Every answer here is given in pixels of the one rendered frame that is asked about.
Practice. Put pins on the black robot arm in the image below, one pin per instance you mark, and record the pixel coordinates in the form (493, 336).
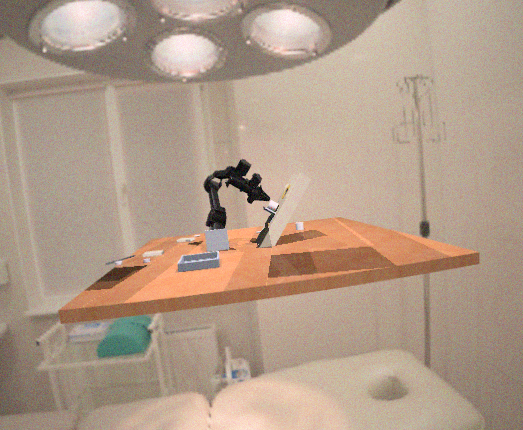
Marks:
(217, 216)

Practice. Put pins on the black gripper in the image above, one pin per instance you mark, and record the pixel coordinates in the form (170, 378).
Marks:
(255, 194)

